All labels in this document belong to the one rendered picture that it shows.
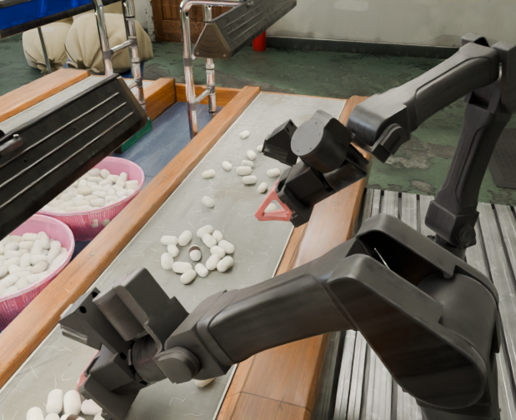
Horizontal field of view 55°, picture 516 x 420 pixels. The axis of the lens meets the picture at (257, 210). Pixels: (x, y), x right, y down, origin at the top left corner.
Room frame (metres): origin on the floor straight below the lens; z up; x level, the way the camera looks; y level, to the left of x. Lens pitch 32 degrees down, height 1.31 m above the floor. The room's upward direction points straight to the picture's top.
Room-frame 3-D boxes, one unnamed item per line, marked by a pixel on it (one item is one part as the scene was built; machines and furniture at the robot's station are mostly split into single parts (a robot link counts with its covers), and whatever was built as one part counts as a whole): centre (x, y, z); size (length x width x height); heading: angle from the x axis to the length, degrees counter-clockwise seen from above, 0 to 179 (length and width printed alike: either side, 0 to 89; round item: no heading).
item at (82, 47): (3.77, 1.16, 0.40); 0.74 x 0.56 x 0.38; 166
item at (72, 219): (0.98, 0.39, 0.72); 0.27 x 0.27 x 0.10
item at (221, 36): (1.30, 0.01, 1.08); 0.62 x 0.08 x 0.07; 164
